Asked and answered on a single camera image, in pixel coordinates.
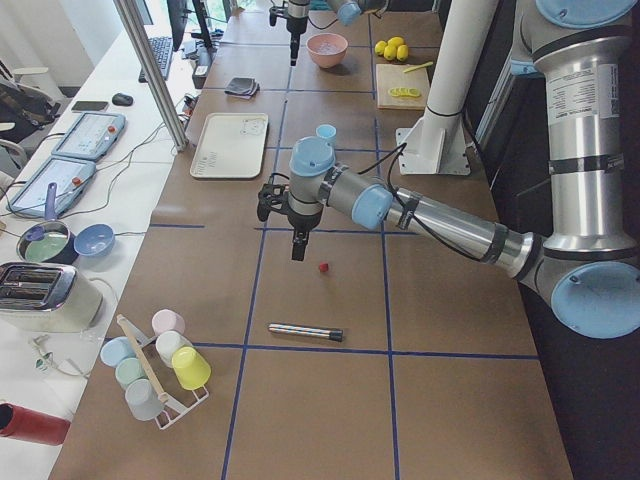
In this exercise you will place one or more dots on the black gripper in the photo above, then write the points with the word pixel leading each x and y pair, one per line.
pixel 296 23
pixel 302 220

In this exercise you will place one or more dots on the steel muddler black cap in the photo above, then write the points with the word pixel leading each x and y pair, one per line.
pixel 335 335

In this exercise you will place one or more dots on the light blue plastic cup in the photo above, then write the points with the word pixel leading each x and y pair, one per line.
pixel 328 133

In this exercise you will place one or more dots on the pink bowl of ice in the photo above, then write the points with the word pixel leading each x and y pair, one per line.
pixel 327 50

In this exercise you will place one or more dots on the pink upturned cup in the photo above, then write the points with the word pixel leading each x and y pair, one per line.
pixel 167 320

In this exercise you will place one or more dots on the white upturned cup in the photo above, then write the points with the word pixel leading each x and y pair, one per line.
pixel 167 343

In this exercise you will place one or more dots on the yellow upturned cup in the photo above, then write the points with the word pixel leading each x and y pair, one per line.
pixel 191 368

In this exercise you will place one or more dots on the green upturned cup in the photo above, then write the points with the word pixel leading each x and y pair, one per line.
pixel 128 371

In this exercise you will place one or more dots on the blue upturned cup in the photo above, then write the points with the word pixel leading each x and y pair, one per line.
pixel 115 351

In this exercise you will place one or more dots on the grey upturned cup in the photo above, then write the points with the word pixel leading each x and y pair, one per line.
pixel 142 400

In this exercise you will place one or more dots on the grey folded cloth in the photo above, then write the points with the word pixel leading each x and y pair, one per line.
pixel 242 87

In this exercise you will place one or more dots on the yellow lemon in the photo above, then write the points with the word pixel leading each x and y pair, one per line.
pixel 402 53
pixel 390 53
pixel 380 47
pixel 396 41

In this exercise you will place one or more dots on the bamboo cutting board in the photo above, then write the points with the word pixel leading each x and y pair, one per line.
pixel 389 76

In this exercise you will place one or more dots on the lemon slices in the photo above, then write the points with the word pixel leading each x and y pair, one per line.
pixel 404 92

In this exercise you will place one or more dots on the cream bear tray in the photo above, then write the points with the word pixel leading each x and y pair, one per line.
pixel 231 146

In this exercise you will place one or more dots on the black keyboard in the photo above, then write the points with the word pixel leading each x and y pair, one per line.
pixel 162 48

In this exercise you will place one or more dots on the yellow plastic knife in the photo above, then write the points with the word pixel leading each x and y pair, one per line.
pixel 418 67

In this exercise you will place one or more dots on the black computer mouse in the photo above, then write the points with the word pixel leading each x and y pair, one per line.
pixel 121 99

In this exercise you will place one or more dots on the blue bowl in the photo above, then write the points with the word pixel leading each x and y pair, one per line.
pixel 95 241

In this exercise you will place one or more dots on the black smartphone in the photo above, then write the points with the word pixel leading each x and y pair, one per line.
pixel 89 106

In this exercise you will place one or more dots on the teach pendant far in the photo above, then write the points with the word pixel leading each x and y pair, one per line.
pixel 91 136

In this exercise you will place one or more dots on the teach pendant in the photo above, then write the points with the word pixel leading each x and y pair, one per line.
pixel 71 175
pixel 91 136

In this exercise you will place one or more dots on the teach pendant near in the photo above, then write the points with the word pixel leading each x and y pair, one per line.
pixel 71 175

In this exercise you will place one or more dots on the blue saucepan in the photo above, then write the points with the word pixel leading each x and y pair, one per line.
pixel 50 241

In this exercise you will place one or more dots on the red bottle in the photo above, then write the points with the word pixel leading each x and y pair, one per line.
pixel 20 423

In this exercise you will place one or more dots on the white pedestal column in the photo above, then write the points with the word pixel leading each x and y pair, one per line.
pixel 436 143

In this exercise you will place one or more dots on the aluminium frame post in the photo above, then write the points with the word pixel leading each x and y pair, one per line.
pixel 132 22

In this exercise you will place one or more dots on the white wire cup rack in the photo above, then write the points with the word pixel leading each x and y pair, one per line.
pixel 181 402

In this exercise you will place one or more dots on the wooden rack handle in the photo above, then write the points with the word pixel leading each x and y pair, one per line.
pixel 130 332

